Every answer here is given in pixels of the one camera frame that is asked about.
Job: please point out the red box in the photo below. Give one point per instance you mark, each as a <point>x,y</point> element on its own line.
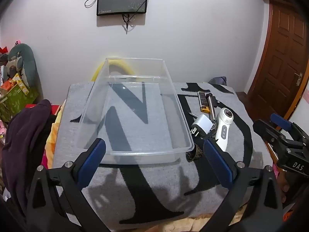
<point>32,107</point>

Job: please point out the yellow foam tube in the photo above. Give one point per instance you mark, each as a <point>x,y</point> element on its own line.
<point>120,65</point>

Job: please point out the white handheld massager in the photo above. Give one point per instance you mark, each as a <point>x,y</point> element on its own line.
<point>223,131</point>

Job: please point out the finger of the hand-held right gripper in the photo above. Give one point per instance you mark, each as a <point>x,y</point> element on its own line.
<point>280,121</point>
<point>265,130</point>

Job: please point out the yellow printed package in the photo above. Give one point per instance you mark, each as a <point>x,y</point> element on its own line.
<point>20,83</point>

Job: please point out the white charger plug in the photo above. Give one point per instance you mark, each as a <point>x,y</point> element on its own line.
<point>203,123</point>

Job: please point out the grey blanket with black letters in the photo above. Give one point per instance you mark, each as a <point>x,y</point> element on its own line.
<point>144,186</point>

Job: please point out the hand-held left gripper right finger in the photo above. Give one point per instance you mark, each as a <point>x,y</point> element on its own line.
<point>217,162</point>

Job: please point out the clear plastic container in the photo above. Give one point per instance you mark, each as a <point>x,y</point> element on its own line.
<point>135,130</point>

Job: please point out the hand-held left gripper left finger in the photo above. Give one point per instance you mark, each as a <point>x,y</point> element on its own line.
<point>93,159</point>

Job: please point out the silver metal rod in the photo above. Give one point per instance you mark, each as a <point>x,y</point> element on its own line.
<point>212,107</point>

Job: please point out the green patterned gift box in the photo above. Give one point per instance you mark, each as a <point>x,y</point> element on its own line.
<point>17,101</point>

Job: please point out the dark blue bag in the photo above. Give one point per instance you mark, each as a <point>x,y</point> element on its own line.
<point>217,80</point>

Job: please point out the grey green plush toy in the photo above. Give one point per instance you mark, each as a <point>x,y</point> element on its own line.
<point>24,60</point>

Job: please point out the dark purple garment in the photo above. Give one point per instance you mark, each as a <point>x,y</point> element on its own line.
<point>21,149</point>

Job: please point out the brown wooden door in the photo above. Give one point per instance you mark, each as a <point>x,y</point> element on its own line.
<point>282,60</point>

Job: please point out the brown gold tube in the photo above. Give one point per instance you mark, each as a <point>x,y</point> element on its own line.
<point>203,101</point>

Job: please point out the orange floral blanket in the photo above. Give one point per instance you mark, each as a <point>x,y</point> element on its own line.
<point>52,137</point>

